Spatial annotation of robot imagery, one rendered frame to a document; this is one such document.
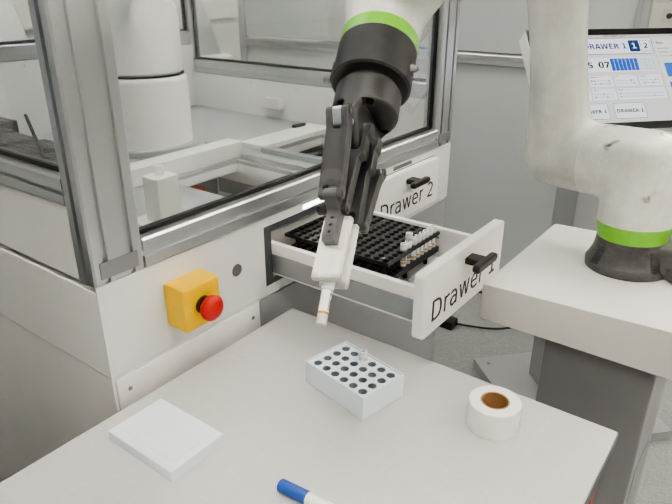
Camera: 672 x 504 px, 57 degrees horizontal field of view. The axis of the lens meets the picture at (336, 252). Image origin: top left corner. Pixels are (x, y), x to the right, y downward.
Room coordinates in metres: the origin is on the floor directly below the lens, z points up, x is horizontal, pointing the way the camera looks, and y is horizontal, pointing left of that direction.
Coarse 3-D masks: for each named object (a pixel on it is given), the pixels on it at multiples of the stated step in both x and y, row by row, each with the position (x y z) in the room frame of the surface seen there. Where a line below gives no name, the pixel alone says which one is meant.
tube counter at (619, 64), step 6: (600, 60) 1.74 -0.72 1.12; (606, 60) 1.75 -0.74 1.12; (612, 60) 1.75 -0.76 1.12; (618, 60) 1.75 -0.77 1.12; (624, 60) 1.76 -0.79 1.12; (630, 60) 1.76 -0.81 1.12; (636, 60) 1.76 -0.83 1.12; (642, 60) 1.76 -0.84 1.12; (648, 60) 1.77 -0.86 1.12; (654, 60) 1.77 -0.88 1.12; (600, 66) 1.73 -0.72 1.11; (606, 66) 1.73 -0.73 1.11; (612, 66) 1.74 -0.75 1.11; (618, 66) 1.74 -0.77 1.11; (624, 66) 1.74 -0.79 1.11; (630, 66) 1.75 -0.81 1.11; (636, 66) 1.75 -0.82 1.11; (642, 66) 1.75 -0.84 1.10; (648, 66) 1.76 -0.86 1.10; (654, 66) 1.76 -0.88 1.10
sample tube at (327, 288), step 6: (324, 282) 0.53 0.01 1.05; (330, 282) 0.53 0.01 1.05; (324, 288) 0.53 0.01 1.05; (330, 288) 0.53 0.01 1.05; (324, 294) 0.53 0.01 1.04; (330, 294) 0.53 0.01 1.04; (324, 300) 0.52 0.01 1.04; (330, 300) 0.52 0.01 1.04; (324, 306) 0.52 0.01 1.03; (318, 312) 0.51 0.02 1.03; (324, 312) 0.51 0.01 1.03; (318, 318) 0.51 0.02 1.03; (324, 318) 0.51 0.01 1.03; (318, 324) 0.51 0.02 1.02; (324, 324) 0.51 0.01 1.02
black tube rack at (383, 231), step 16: (304, 224) 1.08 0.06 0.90; (320, 224) 1.09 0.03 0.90; (384, 224) 1.08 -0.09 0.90; (400, 224) 1.08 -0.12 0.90; (304, 240) 1.01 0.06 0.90; (368, 240) 1.01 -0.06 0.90; (384, 240) 1.01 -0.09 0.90; (400, 240) 1.00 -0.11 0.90; (368, 256) 0.94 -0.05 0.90; (384, 256) 0.93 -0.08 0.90; (384, 272) 0.92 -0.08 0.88; (400, 272) 0.94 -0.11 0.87
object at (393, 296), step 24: (312, 216) 1.15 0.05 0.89; (384, 216) 1.15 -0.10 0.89; (288, 240) 1.09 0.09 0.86; (456, 240) 1.05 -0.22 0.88; (288, 264) 0.98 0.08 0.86; (312, 264) 0.95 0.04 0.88; (360, 288) 0.89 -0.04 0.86; (384, 288) 0.86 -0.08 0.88; (408, 288) 0.84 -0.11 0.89; (384, 312) 0.86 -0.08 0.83; (408, 312) 0.83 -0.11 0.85
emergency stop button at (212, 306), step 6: (204, 300) 0.79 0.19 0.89; (210, 300) 0.79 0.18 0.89; (216, 300) 0.80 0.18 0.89; (222, 300) 0.81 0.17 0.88; (204, 306) 0.79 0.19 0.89; (210, 306) 0.79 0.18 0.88; (216, 306) 0.80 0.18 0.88; (222, 306) 0.81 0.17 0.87; (204, 312) 0.78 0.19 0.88; (210, 312) 0.79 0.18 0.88; (216, 312) 0.80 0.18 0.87; (204, 318) 0.79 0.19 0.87; (210, 318) 0.79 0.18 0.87; (216, 318) 0.80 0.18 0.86
